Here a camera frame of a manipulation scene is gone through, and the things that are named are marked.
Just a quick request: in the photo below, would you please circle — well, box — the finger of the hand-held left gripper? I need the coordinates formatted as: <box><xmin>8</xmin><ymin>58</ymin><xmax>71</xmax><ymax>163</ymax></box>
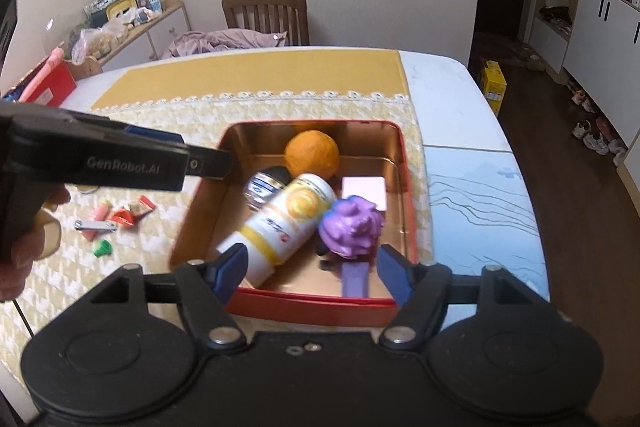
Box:
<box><xmin>60</xmin><ymin>111</ymin><xmax>187</xmax><ymax>148</ymax></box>
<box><xmin>182</xmin><ymin>146</ymin><xmax>236</xmax><ymax>180</ymax></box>

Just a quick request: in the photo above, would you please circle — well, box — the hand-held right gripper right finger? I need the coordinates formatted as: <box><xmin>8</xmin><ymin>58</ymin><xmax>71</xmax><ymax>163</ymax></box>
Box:
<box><xmin>376</xmin><ymin>244</ymin><xmax>551</xmax><ymax>348</ymax></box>

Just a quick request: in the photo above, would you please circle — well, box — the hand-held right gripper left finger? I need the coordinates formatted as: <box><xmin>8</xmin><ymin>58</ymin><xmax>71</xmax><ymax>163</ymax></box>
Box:
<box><xmin>90</xmin><ymin>244</ymin><xmax>249</xmax><ymax>348</ymax></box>

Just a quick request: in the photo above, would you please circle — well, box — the silver tape measure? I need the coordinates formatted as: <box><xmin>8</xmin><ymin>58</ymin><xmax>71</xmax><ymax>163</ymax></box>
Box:
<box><xmin>243</xmin><ymin>167</ymin><xmax>293</xmax><ymax>210</ymax></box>

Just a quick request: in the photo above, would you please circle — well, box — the purple toy figure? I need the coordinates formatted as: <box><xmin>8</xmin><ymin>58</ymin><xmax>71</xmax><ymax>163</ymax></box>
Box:
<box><xmin>316</xmin><ymin>195</ymin><xmax>386</xmax><ymax>299</ymax></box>

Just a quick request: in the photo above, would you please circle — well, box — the white yellow bottle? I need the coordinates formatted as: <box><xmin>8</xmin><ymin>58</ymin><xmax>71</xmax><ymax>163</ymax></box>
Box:
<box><xmin>216</xmin><ymin>173</ymin><xmax>337</xmax><ymax>288</ymax></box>

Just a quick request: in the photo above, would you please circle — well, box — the pink sticky note pad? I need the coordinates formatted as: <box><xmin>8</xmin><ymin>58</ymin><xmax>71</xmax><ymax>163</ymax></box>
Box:
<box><xmin>341</xmin><ymin>176</ymin><xmax>388</xmax><ymax>212</ymax></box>

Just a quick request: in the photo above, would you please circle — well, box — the red metal tin box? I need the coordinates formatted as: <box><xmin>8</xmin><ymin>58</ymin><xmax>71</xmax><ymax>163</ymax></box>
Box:
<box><xmin>169</xmin><ymin>119</ymin><xmax>418</xmax><ymax>328</ymax></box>

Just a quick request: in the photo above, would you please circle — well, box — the orange fruit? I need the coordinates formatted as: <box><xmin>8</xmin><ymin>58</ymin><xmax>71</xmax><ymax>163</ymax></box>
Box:
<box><xmin>285</xmin><ymin>130</ymin><xmax>340</xmax><ymax>180</ymax></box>

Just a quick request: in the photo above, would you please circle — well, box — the person's left hand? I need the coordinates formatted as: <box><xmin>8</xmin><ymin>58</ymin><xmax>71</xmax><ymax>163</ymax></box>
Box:
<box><xmin>0</xmin><ymin>184</ymin><xmax>72</xmax><ymax>304</ymax></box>

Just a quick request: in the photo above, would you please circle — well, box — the yellow patterned tablecloth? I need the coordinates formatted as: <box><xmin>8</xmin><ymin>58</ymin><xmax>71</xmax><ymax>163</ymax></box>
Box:
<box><xmin>0</xmin><ymin>48</ymin><xmax>433</xmax><ymax>373</ymax></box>

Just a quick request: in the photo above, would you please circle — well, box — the small pink tube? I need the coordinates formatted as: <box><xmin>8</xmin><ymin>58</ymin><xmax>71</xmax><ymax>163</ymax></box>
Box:
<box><xmin>82</xmin><ymin>199</ymin><xmax>113</xmax><ymax>242</ymax></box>

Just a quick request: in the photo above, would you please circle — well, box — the silver nail clipper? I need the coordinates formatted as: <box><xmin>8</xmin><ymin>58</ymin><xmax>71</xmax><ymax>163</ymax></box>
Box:
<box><xmin>74</xmin><ymin>219</ymin><xmax>120</xmax><ymax>233</ymax></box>

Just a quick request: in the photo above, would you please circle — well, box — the red candy wrapper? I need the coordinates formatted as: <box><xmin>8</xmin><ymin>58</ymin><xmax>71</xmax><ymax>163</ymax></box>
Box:
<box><xmin>110</xmin><ymin>197</ymin><xmax>158</xmax><ymax>228</ymax></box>

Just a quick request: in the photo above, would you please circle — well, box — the red cardboard box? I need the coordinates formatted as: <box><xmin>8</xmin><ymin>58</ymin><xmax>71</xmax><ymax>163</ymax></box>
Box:
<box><xmin>2</xmin><ymin>57</ymin><xmax>78</xmax><ymax>108</ymax></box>

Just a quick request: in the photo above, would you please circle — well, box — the wooden side cabinet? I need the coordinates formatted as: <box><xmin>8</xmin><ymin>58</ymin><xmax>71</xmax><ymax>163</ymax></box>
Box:
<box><xmin>65</xmin><ymin>0</ymin><xmax>192</xmax><ymax>80</ymax></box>

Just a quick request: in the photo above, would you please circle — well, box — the clear plastic bag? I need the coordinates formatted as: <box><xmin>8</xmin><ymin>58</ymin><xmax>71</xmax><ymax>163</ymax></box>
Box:
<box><xmin>71</xmin><ymin>19</ymin><xmax>132</xmax><ymax>62</ymax></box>

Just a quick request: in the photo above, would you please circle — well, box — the pink cloth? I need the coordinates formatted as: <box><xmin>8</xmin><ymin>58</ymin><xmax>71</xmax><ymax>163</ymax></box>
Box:
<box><xmin>162</xmin><ymin>29</ymin><xmax>288</xmax><ymax>59</ymax></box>

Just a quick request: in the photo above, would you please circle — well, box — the yellow dark storage container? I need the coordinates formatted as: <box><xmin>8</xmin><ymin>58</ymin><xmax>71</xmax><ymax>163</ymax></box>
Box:
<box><xmin>85</xmin><ymin>0</ymin><xmax>141</xmax><ymax>28</ymax></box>

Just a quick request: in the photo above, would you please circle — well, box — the brown wooden chair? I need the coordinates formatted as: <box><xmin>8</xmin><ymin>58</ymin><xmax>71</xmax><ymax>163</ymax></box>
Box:
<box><xmin>221</xmin><ymin>0</ymin><xmax>311</xmax><ymax>46</ymax></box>

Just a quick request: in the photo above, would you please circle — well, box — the yellow cardboard box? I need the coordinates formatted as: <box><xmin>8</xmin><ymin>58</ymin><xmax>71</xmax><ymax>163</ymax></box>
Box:
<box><xmin>480</xmin><ymin>60</ymin><xmax>507</xmax><ymax>116</ymax></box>

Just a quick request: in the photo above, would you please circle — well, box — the row of shoes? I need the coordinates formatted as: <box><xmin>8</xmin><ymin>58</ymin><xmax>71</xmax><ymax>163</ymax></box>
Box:
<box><xmin>569</xmin><ymin>88</ymin><xmax>629</xmax><ymax>168</ymax></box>

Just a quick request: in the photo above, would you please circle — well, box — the white cabinet unit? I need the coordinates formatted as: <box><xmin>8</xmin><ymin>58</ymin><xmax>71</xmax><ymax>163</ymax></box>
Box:
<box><xmin>562</xmin><ymin>0</ymin><xmax>640</xmax><ymax>118</ymax></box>

